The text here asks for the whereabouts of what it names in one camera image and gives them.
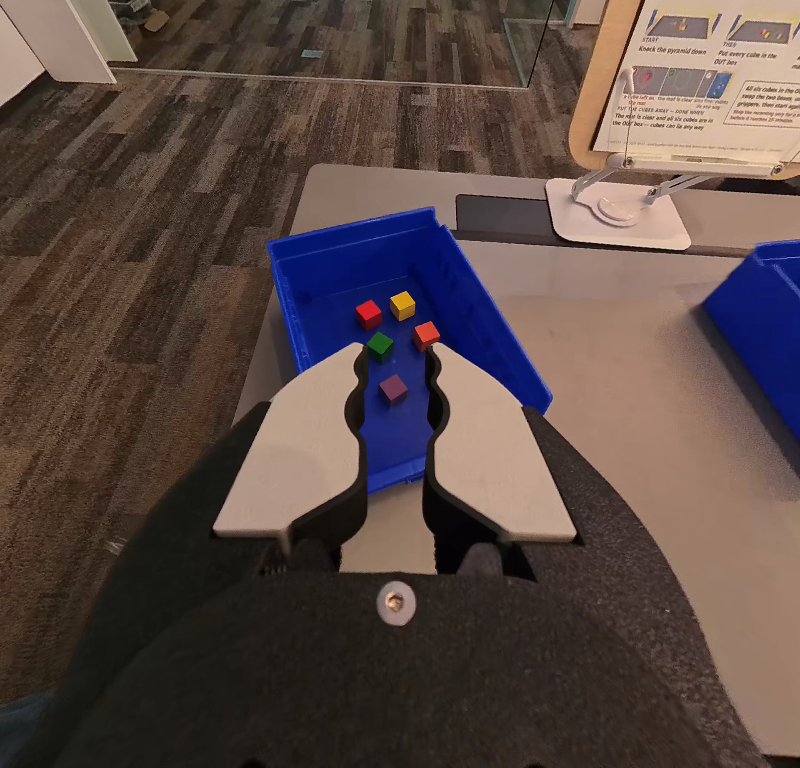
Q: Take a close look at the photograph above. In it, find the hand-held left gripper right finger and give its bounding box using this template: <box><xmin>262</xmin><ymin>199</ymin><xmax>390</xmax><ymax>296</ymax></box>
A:
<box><xmin>424</xmin><ymin>342</ymin><xmax>578</xmax><ymax>544</ymax></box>

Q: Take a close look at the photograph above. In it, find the blue plastic bin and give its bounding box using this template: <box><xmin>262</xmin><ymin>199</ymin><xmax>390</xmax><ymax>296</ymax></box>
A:
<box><xmin>701</xmin><ymin>240</ymin><xmax>800</xmax><ymax>440</ymax></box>
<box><xmin>265</xmin><ymin>207</ymin><xmax>554</xmax><ymax>495</ymax></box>

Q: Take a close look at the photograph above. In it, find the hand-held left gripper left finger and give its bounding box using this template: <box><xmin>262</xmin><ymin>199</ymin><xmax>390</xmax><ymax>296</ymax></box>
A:
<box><xmin>212</xmin><ymin>343</ymin><xmax>370</xmax><ymax>553</ymax></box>

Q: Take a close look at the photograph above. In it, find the person's leg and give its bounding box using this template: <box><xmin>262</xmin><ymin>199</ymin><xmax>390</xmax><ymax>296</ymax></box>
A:
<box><xmin>0</xmin><ymin>690</ymin><xmax>57</xmax><ymax>768</ymax></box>

